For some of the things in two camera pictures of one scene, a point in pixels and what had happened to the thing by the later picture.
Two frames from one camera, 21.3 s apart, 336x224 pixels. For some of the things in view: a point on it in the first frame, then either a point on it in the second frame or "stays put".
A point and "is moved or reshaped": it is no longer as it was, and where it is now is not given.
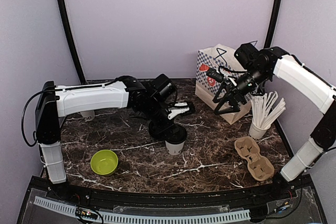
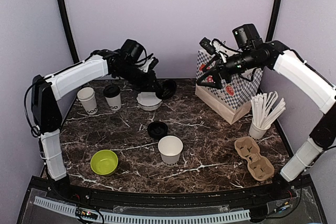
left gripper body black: [154, 109] → [140, 83]
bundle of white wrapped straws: [263, 113] stays put
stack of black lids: [156, 129] stays put
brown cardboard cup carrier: [260, 167] stays put
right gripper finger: [226, 106] → [218, 84]
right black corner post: [277, 9] stays put
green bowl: [103, 162] stays put
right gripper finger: [216, 99] → [210, 71]
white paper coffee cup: [174, 149] is moved or reshaped
